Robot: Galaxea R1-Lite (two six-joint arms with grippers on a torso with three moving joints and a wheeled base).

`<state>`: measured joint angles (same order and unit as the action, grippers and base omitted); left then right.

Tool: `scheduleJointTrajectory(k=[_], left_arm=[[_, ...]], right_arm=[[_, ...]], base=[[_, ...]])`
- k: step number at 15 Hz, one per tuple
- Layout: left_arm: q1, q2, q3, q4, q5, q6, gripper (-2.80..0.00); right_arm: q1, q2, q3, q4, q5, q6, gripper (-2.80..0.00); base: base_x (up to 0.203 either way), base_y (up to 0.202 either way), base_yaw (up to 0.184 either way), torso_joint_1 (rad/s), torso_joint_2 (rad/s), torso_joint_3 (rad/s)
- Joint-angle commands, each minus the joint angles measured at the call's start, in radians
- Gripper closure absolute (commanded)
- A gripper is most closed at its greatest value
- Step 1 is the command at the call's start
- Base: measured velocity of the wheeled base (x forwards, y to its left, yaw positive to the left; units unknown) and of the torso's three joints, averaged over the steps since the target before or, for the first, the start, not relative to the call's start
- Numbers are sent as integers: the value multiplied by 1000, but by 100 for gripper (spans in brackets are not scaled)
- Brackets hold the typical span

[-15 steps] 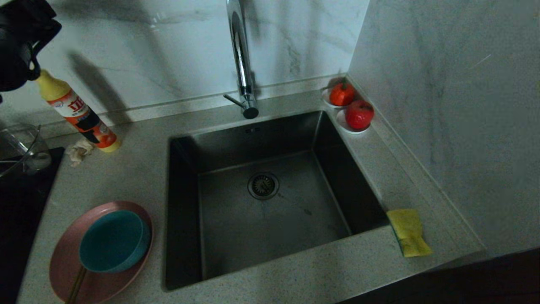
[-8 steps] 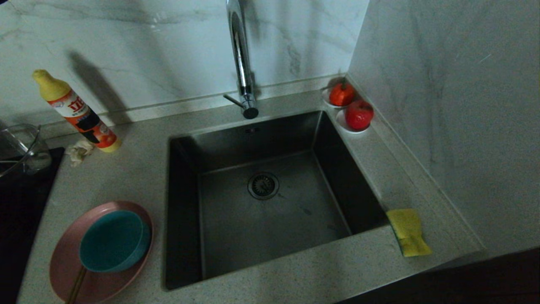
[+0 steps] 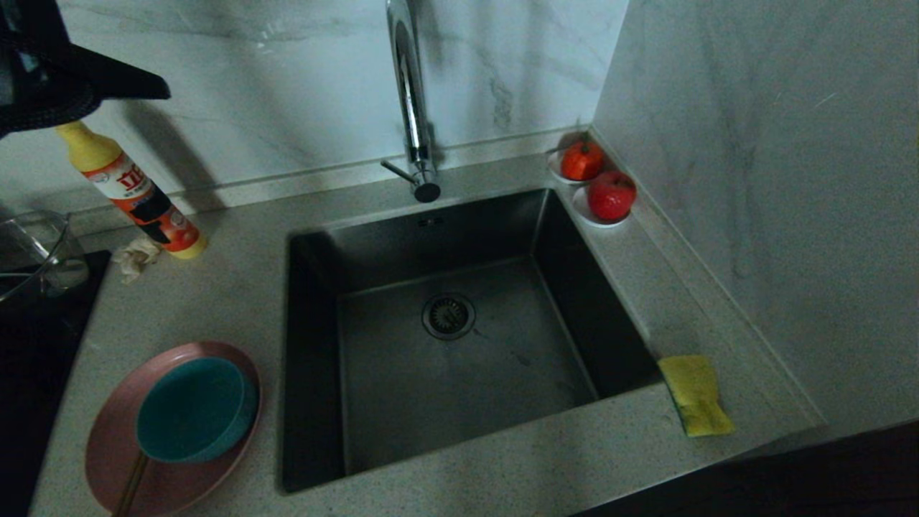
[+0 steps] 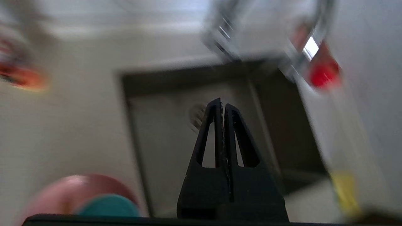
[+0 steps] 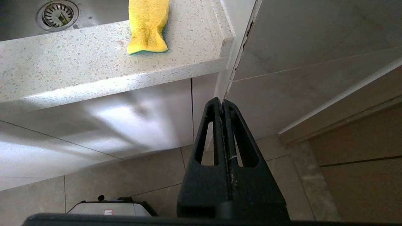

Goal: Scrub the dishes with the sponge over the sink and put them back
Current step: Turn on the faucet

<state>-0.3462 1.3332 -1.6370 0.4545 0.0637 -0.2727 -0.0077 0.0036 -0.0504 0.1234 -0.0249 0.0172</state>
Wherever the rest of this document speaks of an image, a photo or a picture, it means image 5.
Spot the white cabinet door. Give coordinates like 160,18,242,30
0,78,193,160
0,121,124,191

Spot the round metal drain strainer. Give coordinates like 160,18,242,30
35,0,79,32

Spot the white baseboard strip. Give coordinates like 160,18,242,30
278,57,402,135

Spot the narrow white cabinet panel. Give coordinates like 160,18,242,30
192,73,227,151

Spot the yellow sponge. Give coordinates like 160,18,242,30
127,0,170,55

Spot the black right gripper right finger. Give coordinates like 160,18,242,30
223,100,290,220

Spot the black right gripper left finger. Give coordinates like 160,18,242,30
177,97,229,218

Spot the stainless steel sink basin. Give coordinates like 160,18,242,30
0,0,131,41

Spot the grey robot base chassis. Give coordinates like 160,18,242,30
66,195,158,217

